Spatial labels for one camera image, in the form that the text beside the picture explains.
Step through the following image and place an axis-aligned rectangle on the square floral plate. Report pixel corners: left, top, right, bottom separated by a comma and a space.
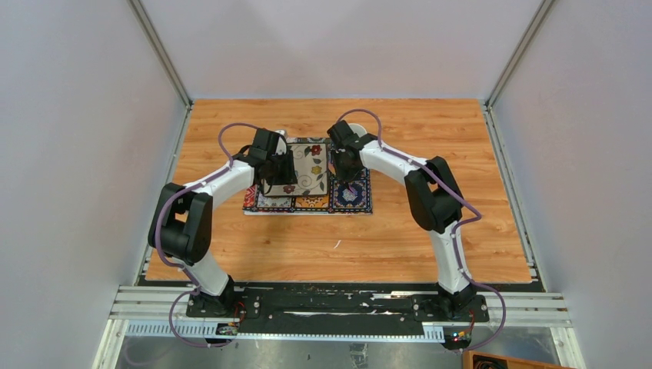
261, 141, 329, 198

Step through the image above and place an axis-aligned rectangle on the colourful patterned placemat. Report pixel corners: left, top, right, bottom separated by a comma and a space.
242, 138, 373, 215

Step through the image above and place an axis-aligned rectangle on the white mug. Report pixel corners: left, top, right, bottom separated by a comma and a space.
348, 123, 368, 137

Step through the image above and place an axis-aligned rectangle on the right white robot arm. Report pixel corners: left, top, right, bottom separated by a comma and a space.
327, 120, 477, 321

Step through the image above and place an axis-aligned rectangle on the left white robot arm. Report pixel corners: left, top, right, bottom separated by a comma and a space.
148, 128, 296, 317

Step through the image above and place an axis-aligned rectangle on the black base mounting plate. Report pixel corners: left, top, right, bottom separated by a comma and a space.
186, 286, 490, 336

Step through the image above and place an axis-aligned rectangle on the orange wooden box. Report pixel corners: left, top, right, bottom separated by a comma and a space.
462, 351, 564, 369

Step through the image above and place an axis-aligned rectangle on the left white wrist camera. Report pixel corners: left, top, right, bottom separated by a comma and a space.
274, 129, 288, 155

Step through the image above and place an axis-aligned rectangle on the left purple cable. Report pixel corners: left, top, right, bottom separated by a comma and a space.
154, 122, 261, 350

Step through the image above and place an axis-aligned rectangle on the aluminium frame rail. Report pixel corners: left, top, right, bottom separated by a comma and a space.
109, 287, 571, 343

